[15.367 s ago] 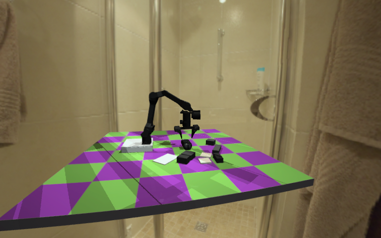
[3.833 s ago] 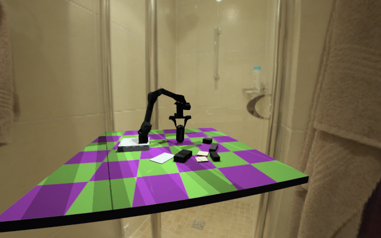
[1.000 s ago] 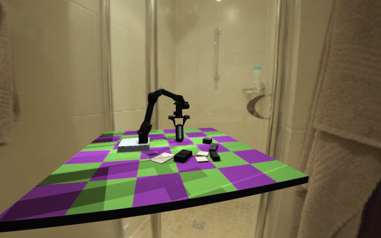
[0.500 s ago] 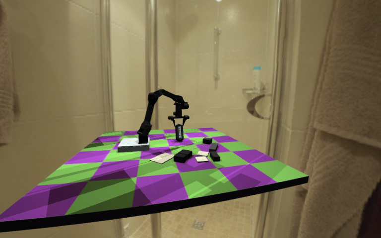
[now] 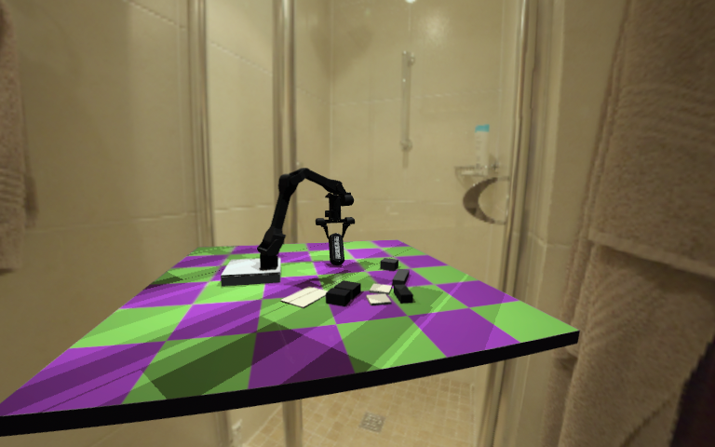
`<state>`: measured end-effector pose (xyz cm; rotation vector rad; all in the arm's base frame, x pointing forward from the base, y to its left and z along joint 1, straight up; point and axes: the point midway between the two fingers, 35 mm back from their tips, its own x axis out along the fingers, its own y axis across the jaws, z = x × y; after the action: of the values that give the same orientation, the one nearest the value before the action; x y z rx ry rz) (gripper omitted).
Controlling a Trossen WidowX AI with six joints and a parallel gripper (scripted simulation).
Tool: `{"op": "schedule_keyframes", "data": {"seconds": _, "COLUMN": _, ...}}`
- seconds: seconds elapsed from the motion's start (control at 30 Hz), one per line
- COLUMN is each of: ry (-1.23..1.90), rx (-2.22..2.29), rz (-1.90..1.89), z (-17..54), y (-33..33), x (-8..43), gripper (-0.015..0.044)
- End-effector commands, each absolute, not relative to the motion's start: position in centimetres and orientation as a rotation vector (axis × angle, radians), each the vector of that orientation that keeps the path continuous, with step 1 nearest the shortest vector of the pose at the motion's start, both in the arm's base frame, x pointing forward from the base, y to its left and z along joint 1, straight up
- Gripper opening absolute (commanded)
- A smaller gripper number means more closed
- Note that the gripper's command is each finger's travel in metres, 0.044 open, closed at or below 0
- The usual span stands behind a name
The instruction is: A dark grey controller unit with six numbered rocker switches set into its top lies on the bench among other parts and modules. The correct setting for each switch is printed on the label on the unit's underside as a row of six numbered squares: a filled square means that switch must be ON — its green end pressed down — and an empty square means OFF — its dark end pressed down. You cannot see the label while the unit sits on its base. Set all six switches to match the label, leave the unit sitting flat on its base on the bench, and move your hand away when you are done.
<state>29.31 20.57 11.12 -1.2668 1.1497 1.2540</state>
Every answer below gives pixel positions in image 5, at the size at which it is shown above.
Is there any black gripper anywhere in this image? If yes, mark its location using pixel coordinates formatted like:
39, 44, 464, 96
316, 207, 355, 239

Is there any dark grey controller unit with green rocker switches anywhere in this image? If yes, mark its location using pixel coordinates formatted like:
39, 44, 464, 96
329, 233, 344, 265

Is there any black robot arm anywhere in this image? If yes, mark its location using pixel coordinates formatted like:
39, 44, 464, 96
257, 168, 354, 270

